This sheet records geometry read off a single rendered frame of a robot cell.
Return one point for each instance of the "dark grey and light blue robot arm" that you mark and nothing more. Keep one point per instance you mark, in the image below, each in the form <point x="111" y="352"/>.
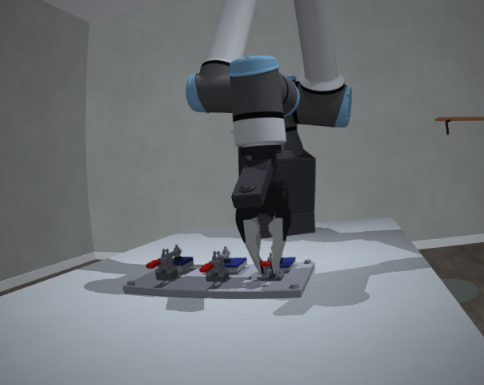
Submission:
<point x="255" y="87"/>

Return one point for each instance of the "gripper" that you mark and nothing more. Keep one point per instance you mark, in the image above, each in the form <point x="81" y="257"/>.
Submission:
<point x="273" y="203"/>

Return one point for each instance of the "grey toggle clamp with red handle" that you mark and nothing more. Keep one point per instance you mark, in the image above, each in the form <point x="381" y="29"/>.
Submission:
<point x="268" y="276"/>
<point x="210" y="268"/>
<point x="166" y="270"/>

